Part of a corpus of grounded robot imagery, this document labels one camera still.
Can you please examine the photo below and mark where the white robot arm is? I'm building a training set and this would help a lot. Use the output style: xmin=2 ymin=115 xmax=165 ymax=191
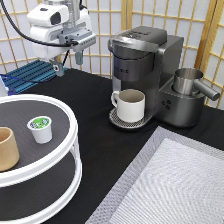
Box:
xmin=27 ymin=0 xmax=96 ymax=76

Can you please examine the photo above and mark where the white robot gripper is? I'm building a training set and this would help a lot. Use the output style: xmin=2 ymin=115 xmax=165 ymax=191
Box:
xmin=27 ymin=3 xmax=96 ymax=77

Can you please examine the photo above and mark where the white ceramic mug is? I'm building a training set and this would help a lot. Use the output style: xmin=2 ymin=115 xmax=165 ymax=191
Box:
xmin=111 ymin=89 xmax=145 ymax=123

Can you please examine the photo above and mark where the wooden shoji folding screen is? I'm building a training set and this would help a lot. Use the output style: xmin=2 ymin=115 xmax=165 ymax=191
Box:
xmin=0 ymin=0 xmax=224 ymax=110

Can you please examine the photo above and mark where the grey pod coffee machine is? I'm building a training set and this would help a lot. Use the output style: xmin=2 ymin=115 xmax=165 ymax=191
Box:
xmin=108 ymin=26 xmax=204 ymax=130

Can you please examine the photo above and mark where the white two-tier round shelf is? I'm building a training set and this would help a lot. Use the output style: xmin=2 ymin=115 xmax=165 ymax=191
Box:
xmin=0 ymin=94 xmax=82 ymax=224

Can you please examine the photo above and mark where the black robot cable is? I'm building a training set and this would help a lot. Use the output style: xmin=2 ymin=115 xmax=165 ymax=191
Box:
xmin=0 ymin=0 xmax=79 ymax=48

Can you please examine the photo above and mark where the white green coffee pod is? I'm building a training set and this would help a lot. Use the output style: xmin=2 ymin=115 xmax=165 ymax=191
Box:
xmin=27 ymin=116 xmax=52 ymax=144

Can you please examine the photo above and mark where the steel milk frother jug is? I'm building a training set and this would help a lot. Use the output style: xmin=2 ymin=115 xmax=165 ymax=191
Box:
xmin=173 ymin=68 xmax=220 ymax=101

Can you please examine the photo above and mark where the tan wooden cup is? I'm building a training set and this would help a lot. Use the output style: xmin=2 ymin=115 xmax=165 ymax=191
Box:
xmin=0 ymin=127 xmax=19 ymax=172

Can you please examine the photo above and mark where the blue ribbed metal block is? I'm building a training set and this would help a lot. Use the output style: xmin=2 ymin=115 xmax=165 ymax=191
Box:
xmin=0 ymin=59 xmax=69 ymax=96

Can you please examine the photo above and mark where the grey woven placemat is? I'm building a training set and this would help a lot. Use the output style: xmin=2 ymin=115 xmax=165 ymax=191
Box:
xmin=85 ymin=127 xmax=224 ymax=224

